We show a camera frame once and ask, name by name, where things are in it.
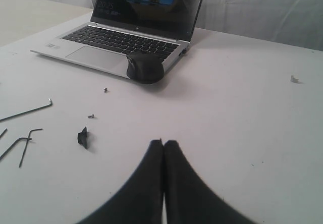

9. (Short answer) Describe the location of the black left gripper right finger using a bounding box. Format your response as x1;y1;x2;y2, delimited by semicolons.
164;140;254;223

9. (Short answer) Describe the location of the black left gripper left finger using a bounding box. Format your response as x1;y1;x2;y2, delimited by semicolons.
79;139;164;223

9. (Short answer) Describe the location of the black plastic piece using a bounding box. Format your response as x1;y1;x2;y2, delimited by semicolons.
77;127;88;149

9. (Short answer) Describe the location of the bent hex key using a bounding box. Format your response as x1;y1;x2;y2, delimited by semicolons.
19;128;43;168

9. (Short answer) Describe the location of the black computer mouse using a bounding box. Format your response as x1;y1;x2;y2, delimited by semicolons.
126;51;165;84

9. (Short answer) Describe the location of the long hex key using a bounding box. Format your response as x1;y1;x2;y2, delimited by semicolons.
1;98;53;123

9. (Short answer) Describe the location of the small hex key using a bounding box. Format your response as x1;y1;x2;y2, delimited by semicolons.
0;137;32;160

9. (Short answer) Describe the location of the small white paper scrap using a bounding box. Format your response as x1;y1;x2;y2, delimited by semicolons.
290;75;299;83

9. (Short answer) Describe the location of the silver laptop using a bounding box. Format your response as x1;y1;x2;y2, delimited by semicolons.
32;0;202;79

